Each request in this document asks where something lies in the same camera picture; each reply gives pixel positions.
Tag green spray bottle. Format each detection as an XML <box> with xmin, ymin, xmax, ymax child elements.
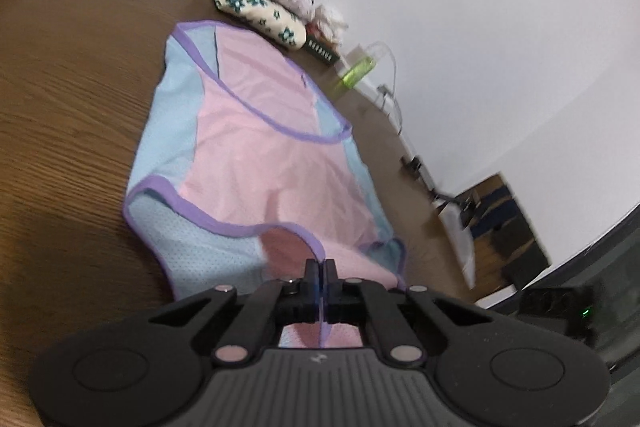
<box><xmin>332</xmin><ymin>55</ymin><xmax>376</xmax><ymax>96</ymax></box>

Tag white cable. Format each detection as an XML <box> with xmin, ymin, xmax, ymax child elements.
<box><xmin>367</xmin><ymin>40</ymin><xmax>407</xmax><ymax>136</ymax></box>

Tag folded cream floral cloth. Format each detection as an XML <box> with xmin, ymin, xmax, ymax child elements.
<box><xmin>212</xmin><ymin>0</ymin><xmax>307</xmax><ymax>52</ymax></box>

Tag pink and blue mesh vest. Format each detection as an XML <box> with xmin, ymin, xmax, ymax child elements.
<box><xmin>123</xmin><ymin>21</ymin><xmax>407</xmax><ymax>350</ymax></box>

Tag white charger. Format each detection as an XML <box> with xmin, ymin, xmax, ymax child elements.
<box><xmin>345</xmin><ymin>44</ymin><xmax>382</xmax><ymax>68</ymax></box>

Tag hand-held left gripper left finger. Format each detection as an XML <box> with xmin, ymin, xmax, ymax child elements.
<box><xmin>146</xmin><ymin>258</ymin><xmax>321</xmax><ymax>366</ymax></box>

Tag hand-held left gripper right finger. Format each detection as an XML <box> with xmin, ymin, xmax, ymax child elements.
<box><xmin>322</xmin><ymin>258</ymin><xmax>494</xmax><ymax>365</ymax></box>

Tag crumpled white tissues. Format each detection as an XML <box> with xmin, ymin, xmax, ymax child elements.
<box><xmin>312</xmin><ymin>4</ymin><xmax>350</xmax><ymax>44</ymax></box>

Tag black box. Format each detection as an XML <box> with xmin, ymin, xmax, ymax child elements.
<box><xmin>303</xmin><ymin>32</ymin><xmax>341</xmax><ymax>67</ymax></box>

